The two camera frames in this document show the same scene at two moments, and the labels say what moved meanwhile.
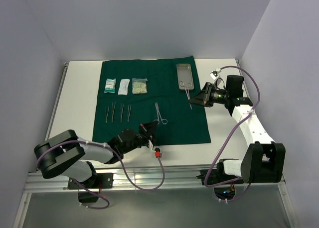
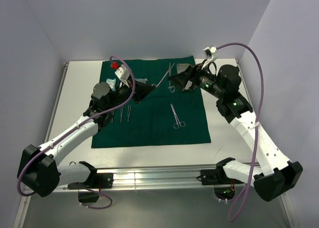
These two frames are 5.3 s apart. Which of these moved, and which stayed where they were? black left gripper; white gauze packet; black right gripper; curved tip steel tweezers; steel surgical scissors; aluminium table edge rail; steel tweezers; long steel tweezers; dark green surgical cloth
Moved: black right gripper; steel surgical scissors; black left gripper
Stayed: white gauze packet; steel tweezers; curved tip steel tweezers; aluminium table edge rail; long steel tweezers; dark green surgical cloth
